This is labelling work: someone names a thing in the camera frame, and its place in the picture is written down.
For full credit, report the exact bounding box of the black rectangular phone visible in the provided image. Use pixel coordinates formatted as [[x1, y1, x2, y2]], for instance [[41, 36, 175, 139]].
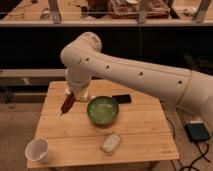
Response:
[[112, 94, 131, 104]]

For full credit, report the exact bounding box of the black floor cable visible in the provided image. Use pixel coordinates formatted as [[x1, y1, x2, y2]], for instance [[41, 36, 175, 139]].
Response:
[[165, 117, 213, 171]]

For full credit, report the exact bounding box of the green ceramic bowl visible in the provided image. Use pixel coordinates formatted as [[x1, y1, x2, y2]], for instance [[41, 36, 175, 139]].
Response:
[[87, 96, 119, 125]]

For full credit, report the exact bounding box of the wooden side table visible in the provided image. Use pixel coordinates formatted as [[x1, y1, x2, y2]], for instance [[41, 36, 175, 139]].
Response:
[[35, 80, 179, 167]]

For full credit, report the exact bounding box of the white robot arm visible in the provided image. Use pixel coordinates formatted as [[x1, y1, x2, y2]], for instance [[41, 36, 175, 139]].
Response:
[[60, 32, 213, 132]]

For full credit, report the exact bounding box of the black power adapter box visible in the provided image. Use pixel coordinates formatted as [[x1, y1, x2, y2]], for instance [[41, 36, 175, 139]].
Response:
[[184, 123, 210, 142]]

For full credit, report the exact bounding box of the white ceramic cup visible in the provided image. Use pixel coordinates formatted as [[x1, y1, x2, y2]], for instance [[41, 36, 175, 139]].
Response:
[[25, 138, 49, 164]]

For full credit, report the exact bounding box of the long background workbench shelf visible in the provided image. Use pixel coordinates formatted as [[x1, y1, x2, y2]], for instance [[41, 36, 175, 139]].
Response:
[[0, 0, 213, 27]]

